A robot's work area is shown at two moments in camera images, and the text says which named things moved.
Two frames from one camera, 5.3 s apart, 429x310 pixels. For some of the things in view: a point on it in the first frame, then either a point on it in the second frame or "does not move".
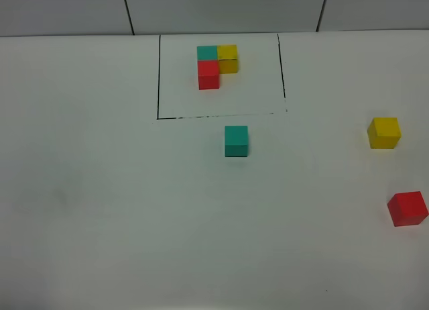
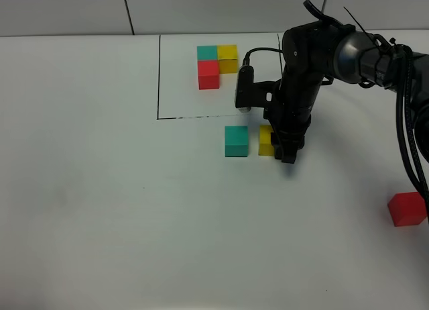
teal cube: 236,141 does not move
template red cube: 208,74 does not move
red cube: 407,209 does not move
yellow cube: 383,133 -> 265,146
